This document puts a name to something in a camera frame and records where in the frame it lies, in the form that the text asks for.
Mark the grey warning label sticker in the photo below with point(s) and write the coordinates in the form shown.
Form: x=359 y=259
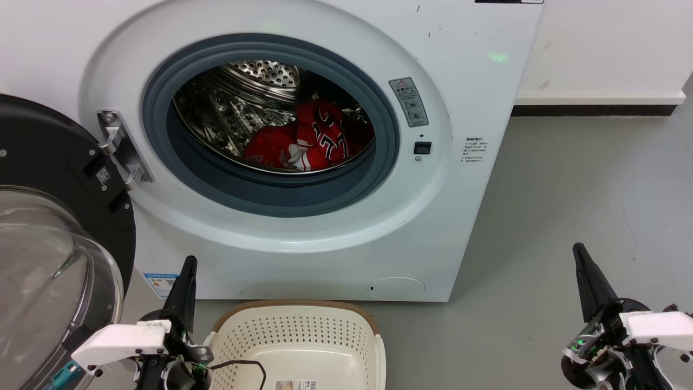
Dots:
x=409 y=102

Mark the blue energy label sticker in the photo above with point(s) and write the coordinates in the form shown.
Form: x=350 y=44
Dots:
x=161 y=284

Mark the stainless steel washing machine drum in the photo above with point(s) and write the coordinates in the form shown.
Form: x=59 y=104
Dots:
x=227 y=108

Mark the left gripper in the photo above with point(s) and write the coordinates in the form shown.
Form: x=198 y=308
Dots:
x=178 y=374

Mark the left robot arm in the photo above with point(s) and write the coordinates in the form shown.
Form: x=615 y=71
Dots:
x=77 y=338

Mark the cream perforated laundry basket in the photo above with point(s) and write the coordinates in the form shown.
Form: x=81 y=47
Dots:
x=303 y=336

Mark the washing machine door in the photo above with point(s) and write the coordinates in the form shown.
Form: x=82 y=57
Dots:
x=48 y=157

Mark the red basketball jersey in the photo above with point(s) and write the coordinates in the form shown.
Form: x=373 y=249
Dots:
x=319 y=138

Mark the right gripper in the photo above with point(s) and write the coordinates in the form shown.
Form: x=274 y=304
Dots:
x=595 y=352

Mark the metal door hinge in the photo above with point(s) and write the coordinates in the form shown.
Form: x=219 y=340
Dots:
x=123 y=150

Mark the white front-load washing machine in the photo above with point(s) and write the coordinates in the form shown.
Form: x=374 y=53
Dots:
x=476 y=227

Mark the white wall ledge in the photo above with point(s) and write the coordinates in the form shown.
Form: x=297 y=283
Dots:
x=595 y=97

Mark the black baseboard strip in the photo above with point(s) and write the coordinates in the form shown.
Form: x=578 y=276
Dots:
x=590 y=110

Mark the small text sticker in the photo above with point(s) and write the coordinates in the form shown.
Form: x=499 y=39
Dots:
x=474 y=150

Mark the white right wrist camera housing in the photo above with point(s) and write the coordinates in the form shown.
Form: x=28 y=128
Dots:
x=658 y=327

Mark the QR code sticker on door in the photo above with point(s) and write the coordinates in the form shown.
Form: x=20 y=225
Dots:
x=103 y=175

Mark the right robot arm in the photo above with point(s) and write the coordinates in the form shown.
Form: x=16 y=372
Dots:
x=671 y=309

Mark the round drain filter cover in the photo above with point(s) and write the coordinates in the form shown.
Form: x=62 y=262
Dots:
x=397 y=288

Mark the grey rubber door gasket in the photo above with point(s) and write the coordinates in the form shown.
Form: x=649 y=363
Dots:
x=281 y=197

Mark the printed label with barcode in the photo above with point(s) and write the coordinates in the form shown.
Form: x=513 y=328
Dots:
x=296 y=385

